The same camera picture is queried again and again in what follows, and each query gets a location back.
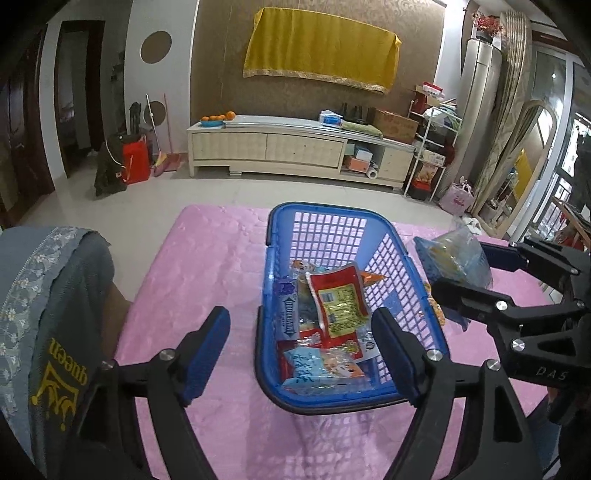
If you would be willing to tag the clear yellow cracker packet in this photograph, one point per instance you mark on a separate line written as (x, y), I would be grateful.
(455, 256)

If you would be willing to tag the blue fruit bowl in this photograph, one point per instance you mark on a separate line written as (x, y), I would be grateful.
(211, 123)

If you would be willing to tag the white mop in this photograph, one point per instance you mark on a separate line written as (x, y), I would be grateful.
(152, 124)

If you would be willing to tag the red flower vase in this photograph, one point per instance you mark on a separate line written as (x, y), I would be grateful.
(488, 25)

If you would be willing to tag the red and yellow snack packet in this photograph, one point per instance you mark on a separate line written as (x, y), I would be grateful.
(339, 300)

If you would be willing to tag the arched standing mirror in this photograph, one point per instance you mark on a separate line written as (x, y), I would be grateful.
(521, 175)

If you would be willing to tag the white paper roll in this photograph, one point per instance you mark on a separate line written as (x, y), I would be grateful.
(371, 173)

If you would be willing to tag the grey lace-trimmed cloth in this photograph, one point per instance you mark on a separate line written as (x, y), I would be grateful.
(51, 295)

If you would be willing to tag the standing air conditioner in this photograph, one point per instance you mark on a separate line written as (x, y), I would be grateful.
(478, 106)

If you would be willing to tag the yellow cloth cover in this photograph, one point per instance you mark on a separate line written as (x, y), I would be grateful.
(323, 46)

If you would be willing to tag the pink quilted blanket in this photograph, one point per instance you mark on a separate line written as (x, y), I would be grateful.
(207, 258)

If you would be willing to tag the orange snack packet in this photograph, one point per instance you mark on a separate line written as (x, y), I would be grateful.
(374, 277)

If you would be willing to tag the black router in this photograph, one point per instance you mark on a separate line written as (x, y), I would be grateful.
(358, 114)

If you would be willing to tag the cream low cabinet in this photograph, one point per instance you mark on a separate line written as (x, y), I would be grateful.
(277, 147)

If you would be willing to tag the orange box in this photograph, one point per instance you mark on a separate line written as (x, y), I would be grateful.
(358, 163)

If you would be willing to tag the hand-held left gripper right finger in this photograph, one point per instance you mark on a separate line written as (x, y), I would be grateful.
(397, 357)

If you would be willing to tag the blue plastic basket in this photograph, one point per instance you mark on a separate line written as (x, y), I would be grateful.
(332, 230)

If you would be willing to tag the blue tissue box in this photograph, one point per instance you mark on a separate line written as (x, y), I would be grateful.
(329, 117)

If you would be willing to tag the black bag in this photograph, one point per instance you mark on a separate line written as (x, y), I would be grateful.
(108, 168)

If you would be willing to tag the wooden drying rack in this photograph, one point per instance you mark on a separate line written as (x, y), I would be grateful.
(570, 221)

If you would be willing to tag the clear cartoon snack packet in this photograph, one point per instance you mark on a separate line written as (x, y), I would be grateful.
(304, 267)

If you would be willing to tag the light blue snack packet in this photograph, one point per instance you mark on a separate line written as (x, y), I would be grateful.
(309, 364)

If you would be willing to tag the pink bag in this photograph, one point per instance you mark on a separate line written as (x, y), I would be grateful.
(457, 199)

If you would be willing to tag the dark wooden door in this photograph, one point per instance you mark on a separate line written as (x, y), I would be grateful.
(23, 138)

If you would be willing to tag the green folded cloth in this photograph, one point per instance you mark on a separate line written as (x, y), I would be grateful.
(362, 130)

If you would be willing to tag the brown round wall disc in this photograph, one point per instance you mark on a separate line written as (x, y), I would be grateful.
(156, 47)

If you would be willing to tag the blue striped snack packet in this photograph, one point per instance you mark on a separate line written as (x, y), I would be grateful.
(286, 314)

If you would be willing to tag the brown cardboard box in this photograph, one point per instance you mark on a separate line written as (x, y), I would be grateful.
(397, 125)

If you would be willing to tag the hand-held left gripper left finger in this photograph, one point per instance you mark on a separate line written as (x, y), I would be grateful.
(205, 357)

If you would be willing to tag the red bag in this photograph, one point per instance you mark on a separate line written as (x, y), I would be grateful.
(136, 162)

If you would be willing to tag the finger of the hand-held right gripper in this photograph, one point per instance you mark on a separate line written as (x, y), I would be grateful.
(503, 257)
(461, 295)

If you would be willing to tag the beige patterned curtain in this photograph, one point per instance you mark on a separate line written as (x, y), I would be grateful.
(508, 106)

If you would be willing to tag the pile of oranges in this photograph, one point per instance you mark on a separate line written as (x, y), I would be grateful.
(217, 117)

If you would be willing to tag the dark wooden door frame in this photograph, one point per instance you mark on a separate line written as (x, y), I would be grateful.
(97, 92)

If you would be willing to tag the red and white box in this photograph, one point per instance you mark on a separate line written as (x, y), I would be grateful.
(427, 94)

